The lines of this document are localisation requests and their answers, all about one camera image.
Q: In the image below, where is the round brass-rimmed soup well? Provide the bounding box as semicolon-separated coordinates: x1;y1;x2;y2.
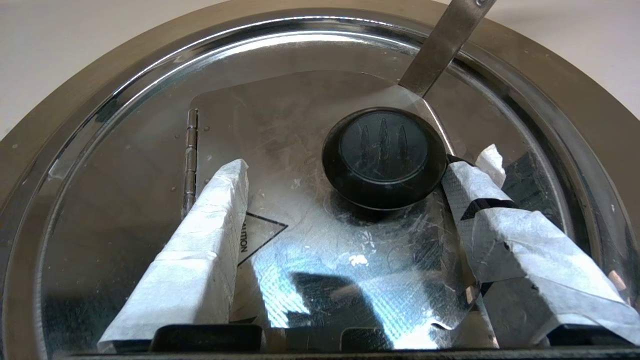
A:
0;0;640;360

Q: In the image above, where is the hinged steel lid black knob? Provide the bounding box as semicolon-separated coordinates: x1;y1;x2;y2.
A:
0;15;640;360

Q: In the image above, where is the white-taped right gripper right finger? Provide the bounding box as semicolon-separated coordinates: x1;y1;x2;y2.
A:
442;144;640;348

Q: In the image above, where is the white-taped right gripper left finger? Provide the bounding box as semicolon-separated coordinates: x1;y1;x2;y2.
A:
97;159;266;353

